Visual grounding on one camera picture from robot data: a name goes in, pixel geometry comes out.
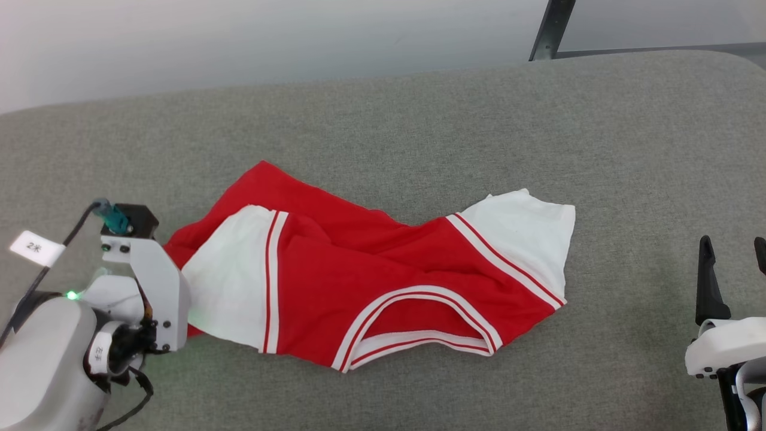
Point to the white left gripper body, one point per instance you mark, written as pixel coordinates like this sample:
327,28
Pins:
161,299

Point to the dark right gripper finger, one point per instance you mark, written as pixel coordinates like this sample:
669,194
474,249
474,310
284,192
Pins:
762,251
710,293

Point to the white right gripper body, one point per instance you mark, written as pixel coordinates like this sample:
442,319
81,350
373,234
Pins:
736,341

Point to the red and white sports shirt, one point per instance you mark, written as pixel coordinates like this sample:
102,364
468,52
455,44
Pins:
359,263

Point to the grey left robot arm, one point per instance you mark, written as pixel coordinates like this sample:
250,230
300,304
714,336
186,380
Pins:
42,359

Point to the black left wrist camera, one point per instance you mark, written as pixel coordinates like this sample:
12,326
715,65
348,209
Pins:
140,218

